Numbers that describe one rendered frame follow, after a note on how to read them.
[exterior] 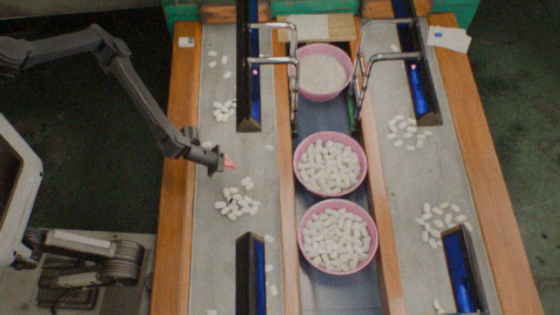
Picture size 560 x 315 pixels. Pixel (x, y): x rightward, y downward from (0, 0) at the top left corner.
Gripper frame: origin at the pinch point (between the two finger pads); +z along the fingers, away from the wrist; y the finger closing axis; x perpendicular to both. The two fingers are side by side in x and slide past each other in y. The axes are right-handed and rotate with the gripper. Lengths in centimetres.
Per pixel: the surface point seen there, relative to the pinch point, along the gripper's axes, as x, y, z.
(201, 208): 11.7, -13.1, -5.8
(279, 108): -9.4, 26.8, 14.9
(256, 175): -1.1, -0.7, 9.1
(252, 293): -29, -54, -15
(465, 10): -64, 76, 79
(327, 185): -17.8, -6.1, 28.1
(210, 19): 4, 71, -9
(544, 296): -30, -31, 157
